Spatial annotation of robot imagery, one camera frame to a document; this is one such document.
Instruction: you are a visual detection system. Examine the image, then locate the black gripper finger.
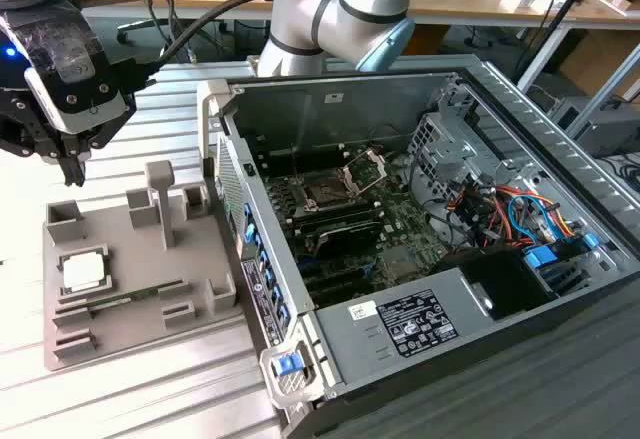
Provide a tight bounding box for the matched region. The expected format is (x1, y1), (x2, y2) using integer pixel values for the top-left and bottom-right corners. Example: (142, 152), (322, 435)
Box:
(0, 88), (77, 188)
(73, 101), (139, 188)

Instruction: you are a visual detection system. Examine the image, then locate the silver CPU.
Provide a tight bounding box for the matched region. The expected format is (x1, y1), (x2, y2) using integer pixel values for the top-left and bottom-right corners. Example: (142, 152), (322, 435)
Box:
(62, 252), (110, 294)

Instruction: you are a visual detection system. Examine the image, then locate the CPU socket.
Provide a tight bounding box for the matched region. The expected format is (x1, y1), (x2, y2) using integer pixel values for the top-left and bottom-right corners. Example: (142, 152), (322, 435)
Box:
(299, 171), (362, 214)

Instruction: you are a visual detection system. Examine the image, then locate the black RAM slot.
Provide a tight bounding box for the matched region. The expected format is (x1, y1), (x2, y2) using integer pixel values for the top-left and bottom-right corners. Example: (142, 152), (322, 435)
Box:
(294, 206), (381, 234)
(289, 197), (374, 223)

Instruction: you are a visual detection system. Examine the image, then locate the black expansion slot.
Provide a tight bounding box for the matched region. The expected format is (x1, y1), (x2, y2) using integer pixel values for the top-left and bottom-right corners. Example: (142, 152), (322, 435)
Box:
(304, 273), (374, 303)
(299, 258), (369, 285)

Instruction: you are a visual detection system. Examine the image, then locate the office chair base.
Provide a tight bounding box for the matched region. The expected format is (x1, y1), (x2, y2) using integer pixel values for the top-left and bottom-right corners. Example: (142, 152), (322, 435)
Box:
(117, 17), (236, 63)

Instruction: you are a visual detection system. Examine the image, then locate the grey plastic parts rack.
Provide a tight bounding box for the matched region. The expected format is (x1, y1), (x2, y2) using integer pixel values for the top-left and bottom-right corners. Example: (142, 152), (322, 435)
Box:
(42, 161), (246, 373)

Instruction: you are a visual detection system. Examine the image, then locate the green RAM stick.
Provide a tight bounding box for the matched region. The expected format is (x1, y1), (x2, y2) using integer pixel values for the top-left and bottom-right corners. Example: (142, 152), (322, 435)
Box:
(85, 282), (176, 311)

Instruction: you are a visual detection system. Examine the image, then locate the open grey PC case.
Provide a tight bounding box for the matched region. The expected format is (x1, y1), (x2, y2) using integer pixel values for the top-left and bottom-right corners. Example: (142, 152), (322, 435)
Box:
(196, 53), (640, 439)

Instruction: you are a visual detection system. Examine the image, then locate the metal socket cover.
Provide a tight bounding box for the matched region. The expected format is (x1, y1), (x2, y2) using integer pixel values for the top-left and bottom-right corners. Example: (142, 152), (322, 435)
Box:
(339, 150), (390, 196)

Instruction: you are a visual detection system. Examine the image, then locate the black graphics card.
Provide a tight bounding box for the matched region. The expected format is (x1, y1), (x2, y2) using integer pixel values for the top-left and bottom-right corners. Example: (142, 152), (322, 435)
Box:
(310, 218), (385, 261)

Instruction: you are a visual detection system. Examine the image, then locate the blue case latch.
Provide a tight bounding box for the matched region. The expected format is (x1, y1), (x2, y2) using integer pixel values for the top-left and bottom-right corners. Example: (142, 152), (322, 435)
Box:
(276, 352), (305, 376)

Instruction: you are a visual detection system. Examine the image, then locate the green motherboard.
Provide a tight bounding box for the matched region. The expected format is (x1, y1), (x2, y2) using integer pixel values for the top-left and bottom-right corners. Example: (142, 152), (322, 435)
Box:
(259, 143), (451, 310)

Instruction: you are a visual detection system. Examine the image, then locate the silver perforated drive cage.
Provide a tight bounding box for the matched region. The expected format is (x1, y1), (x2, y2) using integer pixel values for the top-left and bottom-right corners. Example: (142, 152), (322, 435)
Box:
(407, 83), (506, 200)

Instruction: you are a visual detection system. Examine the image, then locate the grey labelled power supply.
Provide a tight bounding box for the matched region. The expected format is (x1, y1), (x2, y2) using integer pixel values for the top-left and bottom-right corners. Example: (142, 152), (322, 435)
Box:
(312, 264), (496, 388)

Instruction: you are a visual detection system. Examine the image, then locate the black stand pole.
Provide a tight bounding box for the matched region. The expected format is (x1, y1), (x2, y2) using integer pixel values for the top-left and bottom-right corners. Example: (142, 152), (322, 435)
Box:
(514, 0), (606, 79)

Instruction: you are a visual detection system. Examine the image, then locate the blue disk carrier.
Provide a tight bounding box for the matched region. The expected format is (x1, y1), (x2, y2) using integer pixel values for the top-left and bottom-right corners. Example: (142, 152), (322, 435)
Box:
(522, 245), (562, 274)

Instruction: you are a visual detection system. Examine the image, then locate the grey desktop computer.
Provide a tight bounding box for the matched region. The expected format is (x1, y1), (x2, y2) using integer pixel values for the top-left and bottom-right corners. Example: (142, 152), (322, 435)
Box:
(547, 94), (640, 159)

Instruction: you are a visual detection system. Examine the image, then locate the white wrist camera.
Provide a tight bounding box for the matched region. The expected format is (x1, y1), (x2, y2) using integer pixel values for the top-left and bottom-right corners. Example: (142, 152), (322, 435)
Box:
(23, 43), (127, 135)

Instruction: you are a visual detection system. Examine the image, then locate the thick black camera cable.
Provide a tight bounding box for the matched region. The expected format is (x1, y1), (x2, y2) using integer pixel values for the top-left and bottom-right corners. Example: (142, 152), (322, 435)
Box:
(119, 0), (346, 94)

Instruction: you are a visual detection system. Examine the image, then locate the red yellow black wire bundle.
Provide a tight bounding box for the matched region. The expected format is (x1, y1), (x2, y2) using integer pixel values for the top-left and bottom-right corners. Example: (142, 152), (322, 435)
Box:
(447, 186), (501, 250)

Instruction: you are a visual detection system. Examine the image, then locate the blue wire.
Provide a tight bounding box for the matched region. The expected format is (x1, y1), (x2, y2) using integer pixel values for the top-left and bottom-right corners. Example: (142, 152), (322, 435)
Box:
(505, 193), (559, 246)

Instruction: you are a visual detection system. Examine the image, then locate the black plastic air duct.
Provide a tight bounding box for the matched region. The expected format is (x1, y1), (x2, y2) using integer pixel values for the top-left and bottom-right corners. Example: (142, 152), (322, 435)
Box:
(432, 250), (559, 321)

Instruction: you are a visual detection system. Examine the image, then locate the orange wire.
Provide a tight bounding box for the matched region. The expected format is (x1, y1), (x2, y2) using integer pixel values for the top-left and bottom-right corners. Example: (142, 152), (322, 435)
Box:
(494, 186), (577, 241)

